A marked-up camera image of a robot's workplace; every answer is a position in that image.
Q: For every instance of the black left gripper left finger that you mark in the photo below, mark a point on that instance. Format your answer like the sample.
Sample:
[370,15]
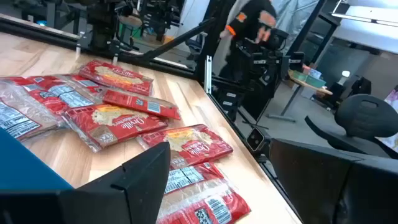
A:
[130,193]

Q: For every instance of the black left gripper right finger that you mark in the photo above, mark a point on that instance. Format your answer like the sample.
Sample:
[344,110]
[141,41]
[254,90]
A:
[326,186]

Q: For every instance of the red Orville popcorn bag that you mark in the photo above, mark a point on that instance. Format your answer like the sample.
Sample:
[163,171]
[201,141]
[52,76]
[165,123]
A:
[115,77]
[59,93]
[136,102]
[199,199]
[118,124]
[21,115]
[192,146]

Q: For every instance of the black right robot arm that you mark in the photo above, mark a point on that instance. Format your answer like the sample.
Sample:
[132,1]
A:
[248,99]

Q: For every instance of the green box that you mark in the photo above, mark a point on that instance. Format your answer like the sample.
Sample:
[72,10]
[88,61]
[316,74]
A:
[311,80]

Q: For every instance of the round wooden table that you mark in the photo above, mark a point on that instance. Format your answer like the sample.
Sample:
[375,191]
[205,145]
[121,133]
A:
[311,85]

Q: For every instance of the person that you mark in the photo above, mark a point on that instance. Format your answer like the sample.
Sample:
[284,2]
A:
[248,12]

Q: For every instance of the black office chair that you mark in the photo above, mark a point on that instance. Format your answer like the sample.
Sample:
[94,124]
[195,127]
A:
[363,118]

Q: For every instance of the blue plastic basket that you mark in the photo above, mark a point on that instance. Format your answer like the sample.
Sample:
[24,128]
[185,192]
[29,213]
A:
[25,168]

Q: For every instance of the silver metal bracket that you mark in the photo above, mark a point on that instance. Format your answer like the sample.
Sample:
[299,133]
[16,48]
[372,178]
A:
[208,74]

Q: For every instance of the small black table-level camera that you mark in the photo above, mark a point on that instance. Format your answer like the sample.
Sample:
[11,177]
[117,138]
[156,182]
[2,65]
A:
[255,139]

